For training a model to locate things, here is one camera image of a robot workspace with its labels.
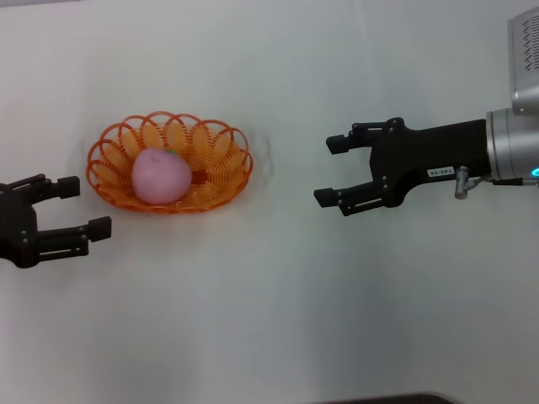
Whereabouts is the silver cable plug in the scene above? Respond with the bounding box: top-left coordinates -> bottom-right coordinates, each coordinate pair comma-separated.
453,166 -> 471,199

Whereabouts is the orange plastic wire basket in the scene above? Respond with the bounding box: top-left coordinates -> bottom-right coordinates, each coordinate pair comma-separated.
86,110 -> 254,215

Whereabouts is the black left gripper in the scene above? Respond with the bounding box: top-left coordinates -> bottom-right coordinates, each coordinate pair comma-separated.
0,173 -> 113,269

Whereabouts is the thin dark cable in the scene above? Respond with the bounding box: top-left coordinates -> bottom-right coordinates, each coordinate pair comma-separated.
467,176 -> 539,187

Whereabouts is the pink peach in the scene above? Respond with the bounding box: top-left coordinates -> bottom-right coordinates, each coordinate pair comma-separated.
131,146 -> 193,206

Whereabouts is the silver vented box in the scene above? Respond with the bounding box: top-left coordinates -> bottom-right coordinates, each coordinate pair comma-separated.
507,8 -> 539,115

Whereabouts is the dark curved panel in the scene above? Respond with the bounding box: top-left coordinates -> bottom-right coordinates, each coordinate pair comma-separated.
319,391 -> 460,404

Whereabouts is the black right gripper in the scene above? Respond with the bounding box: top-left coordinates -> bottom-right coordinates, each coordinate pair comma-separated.
313,117 -> 494,218

